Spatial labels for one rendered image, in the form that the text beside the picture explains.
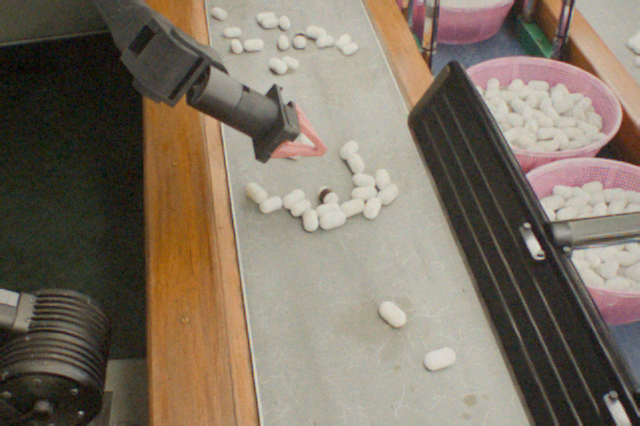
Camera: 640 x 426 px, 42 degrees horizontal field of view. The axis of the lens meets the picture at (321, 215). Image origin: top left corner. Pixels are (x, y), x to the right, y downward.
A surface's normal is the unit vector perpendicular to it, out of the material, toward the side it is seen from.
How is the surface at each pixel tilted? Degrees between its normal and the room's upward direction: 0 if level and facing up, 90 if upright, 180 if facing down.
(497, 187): 58
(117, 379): 1
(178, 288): 0
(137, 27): 46
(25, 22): 90
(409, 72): 0
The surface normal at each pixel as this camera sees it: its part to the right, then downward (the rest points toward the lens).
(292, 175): 0.00, -0.74
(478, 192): -0.84, -0.30
